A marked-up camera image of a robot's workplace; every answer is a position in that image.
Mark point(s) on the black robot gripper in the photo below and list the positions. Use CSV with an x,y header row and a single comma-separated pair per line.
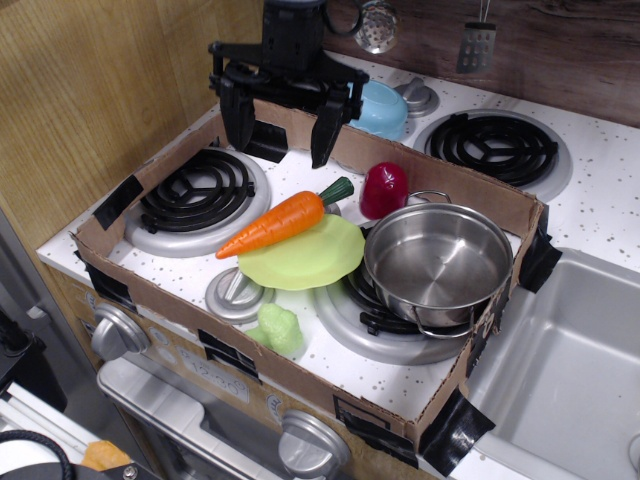
x,y
288,67

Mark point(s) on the orange toy carrot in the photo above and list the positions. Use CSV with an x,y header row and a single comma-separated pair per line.
x,y
289,218

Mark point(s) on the light green plastic plate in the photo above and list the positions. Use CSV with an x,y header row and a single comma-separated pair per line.
x,y
317,257

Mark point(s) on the light blue plastic bowl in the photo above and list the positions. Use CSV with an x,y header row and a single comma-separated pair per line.
x,y
384,111

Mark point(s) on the hanging metal strainer ladle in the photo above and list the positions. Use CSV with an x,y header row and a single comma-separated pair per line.
x,y
378,32

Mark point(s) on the dark red toy pepper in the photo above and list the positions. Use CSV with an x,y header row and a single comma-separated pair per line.
x,y
385,190

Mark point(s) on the grey back stove knob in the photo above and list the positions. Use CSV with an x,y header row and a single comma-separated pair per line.
x,y
421,100

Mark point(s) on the grey stove knob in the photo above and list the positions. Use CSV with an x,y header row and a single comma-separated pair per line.
x,y
421,100
236,299

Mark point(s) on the front left stove burner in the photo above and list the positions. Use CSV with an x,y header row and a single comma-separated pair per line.
x,y
199,207

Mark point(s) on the stove burner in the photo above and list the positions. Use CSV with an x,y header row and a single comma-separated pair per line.
x,y
199,207
513,148
371,331

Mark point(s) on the grey centre stove knob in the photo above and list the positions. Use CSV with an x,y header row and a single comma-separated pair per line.
x,y
236,299

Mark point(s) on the hanging metal spatula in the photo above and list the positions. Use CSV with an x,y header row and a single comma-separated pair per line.
x,y
477,43

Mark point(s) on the front right stove burner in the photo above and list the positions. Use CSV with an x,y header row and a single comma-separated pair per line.
x,y
371,331

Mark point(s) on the stainless steel pot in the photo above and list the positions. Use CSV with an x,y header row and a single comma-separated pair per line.
x,y
435,263

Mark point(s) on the green toy broccoli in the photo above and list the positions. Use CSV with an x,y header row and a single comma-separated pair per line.
x,y
278,329

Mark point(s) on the back right stove burner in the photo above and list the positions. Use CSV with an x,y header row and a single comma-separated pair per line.
x,y
513,148

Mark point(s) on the left grey oven knob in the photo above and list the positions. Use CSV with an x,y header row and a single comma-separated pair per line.
x,y
116,334

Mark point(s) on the grey oven knob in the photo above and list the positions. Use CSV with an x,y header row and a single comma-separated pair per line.
x,y
310,449
116,334

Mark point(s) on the right grey oven knob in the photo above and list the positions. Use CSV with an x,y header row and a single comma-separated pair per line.
x,y
310,449

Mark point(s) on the grey sink basin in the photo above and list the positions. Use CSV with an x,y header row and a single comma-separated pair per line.
x,y
560,381

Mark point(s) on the orange object bottom left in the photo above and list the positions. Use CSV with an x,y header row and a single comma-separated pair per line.
x,y
103,455

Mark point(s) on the grey oven door handle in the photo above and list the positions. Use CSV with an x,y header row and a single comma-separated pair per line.
x,y
176,416

